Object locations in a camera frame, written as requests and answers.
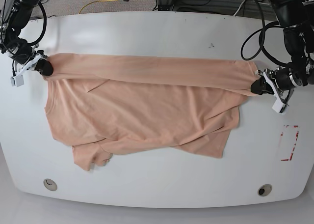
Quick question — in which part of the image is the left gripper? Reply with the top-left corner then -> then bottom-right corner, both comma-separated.
250,66 -> 309,105

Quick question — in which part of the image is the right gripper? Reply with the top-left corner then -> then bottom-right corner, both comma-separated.
7,38 -> 53,76

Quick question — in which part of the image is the peach T-shirt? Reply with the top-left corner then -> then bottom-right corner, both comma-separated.
45,54 -> 257,171

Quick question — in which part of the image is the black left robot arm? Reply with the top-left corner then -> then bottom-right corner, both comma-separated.
251,0 -> 314,113

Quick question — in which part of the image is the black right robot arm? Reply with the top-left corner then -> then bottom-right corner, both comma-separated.
0,0 -> 53,77

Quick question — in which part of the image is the red tape rectangle marking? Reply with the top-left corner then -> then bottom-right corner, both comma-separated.
278,125 -> 300,162

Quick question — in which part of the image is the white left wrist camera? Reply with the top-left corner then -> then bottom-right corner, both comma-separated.
272,100 -> 288,115

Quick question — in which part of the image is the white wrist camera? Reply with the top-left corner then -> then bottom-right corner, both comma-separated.
10,75 -> 24,87
272,100 -> 288,115

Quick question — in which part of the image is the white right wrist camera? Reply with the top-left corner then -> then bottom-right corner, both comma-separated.
10,75 -> 24,87

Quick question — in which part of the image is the white cable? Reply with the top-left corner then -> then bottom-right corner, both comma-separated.
233,0 -> 247,17

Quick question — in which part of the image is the yellow cable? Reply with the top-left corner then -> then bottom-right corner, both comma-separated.
78,0 -> 123,15

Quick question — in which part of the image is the right table cable grommet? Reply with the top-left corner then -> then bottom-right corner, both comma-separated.
258,184 -> 272,197

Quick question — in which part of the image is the table cable grommet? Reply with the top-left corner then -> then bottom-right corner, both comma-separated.
258,184 -> 272,197
43,178 -> 57,192

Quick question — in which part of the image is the left table cable grommet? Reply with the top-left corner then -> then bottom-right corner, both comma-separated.
43,178 -> 57,192

